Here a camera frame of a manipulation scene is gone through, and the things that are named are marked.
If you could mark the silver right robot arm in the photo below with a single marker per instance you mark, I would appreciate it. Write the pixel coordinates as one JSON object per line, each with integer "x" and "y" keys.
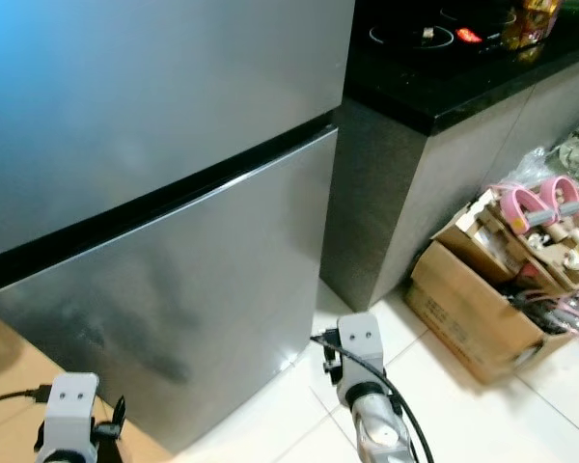
{"x": 381, "y": 434}

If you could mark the large printed cardboard box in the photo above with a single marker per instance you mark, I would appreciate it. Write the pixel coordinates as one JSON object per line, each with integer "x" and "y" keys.
{"x": 463, "y": 313}

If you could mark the black topped grey kitchen counter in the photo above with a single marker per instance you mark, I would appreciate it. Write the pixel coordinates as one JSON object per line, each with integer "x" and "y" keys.
{"x": 415, "y": 193}

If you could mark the cardboard tray of odds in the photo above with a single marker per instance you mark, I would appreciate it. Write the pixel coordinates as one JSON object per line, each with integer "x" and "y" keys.
{"x": 492, "y": 231}

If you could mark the pink sandals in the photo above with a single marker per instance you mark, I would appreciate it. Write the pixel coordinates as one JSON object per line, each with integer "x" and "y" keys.
{"x": 526, "y": 204}

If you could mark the crumpled clear plastic bag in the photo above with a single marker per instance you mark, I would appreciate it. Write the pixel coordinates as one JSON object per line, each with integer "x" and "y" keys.
{"x": 574, "y": 149}

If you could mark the black cooktop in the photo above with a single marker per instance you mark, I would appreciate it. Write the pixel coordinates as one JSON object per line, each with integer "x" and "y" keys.
{"x": 434, "y": 29}

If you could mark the yellow red snack bag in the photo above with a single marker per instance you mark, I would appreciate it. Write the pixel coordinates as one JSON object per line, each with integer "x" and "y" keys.
{"x": 531, "y": 21}

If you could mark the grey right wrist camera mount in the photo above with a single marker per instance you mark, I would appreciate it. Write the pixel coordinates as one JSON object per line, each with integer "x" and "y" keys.
{"x": 360, "y": 347}

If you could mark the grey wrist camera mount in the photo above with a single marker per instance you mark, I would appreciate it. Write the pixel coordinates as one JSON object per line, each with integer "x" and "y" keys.
{"x": 69, "y": 410}
{"x": 360, "y": 347}

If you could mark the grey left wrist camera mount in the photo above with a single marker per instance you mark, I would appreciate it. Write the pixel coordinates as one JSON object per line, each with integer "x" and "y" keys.
{"x": 69, "y": 410}

